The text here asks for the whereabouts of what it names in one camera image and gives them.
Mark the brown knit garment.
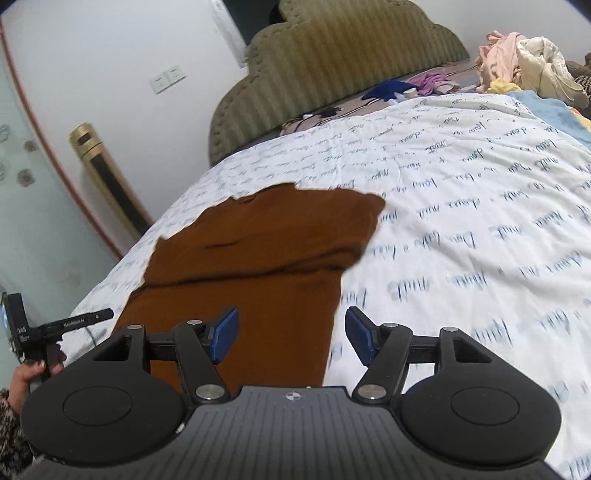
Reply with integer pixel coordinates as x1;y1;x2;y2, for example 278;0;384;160
117;184;385;391

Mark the leopard print sleeve forearm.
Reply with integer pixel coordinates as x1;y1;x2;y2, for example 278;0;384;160
0;389;33;480

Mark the pink clothes pile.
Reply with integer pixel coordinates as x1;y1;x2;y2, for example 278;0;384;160
475;30;526;93

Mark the person's left hand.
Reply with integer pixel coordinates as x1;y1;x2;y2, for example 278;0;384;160
7;350;67;414

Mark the frosted glass door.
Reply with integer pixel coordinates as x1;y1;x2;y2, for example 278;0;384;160
0;22;123;370

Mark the gold tower air conditioner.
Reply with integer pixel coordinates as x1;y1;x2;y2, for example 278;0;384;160
69;123;153;241

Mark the white script-print bed sheet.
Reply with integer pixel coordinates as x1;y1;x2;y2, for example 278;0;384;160
77;94;590;479

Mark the light blue blanket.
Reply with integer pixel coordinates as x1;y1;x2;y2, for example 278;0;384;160
509;91;590;148

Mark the yellow cloth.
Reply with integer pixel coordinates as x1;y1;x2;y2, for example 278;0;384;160
486;78;522;95

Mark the purple cloth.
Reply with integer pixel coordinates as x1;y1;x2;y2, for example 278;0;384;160
408;70;461;96

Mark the dark blue cloth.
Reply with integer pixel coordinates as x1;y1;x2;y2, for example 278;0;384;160
361;79;415;101

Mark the cream jacket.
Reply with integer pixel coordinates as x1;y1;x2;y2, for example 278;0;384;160
516;37;589;109

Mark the olive padded headboard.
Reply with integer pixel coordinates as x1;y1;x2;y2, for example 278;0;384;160
208;0;469;166

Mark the white wall switch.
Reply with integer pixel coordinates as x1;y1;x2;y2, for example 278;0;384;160
149;66;186;95

